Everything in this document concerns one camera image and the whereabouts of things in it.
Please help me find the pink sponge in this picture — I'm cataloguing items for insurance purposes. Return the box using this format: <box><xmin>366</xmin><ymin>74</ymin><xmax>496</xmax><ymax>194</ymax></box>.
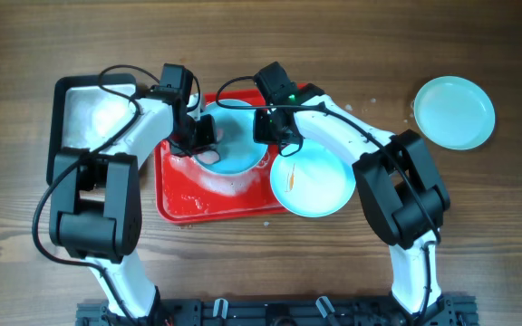
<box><xmin>197</xmin><ymin>129</ymin><xmax>224</xmax><ymax>165</ymax></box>

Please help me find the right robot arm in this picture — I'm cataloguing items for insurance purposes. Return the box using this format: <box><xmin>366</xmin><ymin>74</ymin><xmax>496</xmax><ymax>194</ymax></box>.
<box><xmin>252</xmin><ymin>62</ymin><xmax>450</xmax><ymax>321</ymax></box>

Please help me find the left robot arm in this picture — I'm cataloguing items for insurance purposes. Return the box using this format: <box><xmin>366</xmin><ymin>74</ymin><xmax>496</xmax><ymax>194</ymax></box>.
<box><xmin>37</xmin><ymin>64</ymin><xmax>217</xmax><ymax>325</ymax></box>

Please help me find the red plastic tray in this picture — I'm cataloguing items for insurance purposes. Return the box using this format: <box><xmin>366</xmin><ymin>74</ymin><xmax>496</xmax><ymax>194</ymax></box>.
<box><xmin>154</xmin><ymin>89</ymin><xmax>285</xmax><ymax>225</ymax></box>

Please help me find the mint plate with orange stain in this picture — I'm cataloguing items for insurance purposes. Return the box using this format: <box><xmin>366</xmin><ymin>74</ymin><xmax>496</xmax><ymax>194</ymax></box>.
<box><xmin>270</xmin><ymin>139</ymin><xmax>355</xmax><ymax>218</ymax></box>

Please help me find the black metal basin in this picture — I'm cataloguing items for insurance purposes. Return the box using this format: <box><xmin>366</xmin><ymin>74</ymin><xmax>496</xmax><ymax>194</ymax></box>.
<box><xmin>46</xmin><ymin>73</ymin><xmax>136</xmax><ymax>183</ymax></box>

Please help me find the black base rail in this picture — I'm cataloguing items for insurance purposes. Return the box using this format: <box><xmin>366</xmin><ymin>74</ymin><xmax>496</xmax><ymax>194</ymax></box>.
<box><xmin>74</xmin><ymin>294</ymin><xmax>479</xmax><ymax>326</ymax></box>

